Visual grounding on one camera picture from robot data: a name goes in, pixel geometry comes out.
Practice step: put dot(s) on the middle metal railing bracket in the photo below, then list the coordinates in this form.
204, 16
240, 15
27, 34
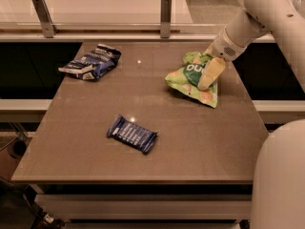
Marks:
165, 18

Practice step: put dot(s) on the blue snack bar wrapper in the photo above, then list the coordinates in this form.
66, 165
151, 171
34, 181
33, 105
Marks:
131, 134

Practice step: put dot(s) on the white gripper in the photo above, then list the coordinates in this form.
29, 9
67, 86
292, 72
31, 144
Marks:
225, 48

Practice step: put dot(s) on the left metal railing bracket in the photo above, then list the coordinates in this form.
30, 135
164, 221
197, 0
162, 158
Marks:
48, 29

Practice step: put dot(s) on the dark blue chip bag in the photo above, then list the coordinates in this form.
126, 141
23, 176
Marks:
93, 64

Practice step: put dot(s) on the metal railing bracket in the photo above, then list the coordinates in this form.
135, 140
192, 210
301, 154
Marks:
165, 18
48, 29

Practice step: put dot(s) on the green rice chip bag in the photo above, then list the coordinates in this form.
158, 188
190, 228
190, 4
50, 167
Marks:
187, 78

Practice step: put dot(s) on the glass railing panel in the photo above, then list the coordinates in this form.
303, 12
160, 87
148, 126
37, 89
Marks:
193, 19

